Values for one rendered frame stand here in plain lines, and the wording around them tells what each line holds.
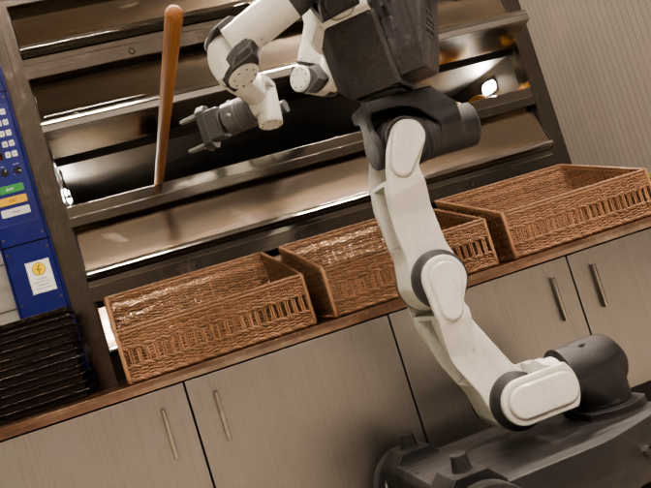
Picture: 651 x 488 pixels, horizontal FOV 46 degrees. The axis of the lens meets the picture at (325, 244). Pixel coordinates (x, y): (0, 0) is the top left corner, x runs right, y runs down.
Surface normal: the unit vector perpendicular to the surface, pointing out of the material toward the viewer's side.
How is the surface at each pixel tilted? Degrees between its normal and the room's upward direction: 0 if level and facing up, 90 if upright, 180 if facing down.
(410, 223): 90
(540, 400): 90
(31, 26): 70
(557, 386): 90
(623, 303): 90
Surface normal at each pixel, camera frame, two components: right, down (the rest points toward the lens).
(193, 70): 0.11, -0.44
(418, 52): -0.18, 0.48
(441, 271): 0.22, -0.11
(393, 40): -0.34, 0.09
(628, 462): 0.48, -0.18
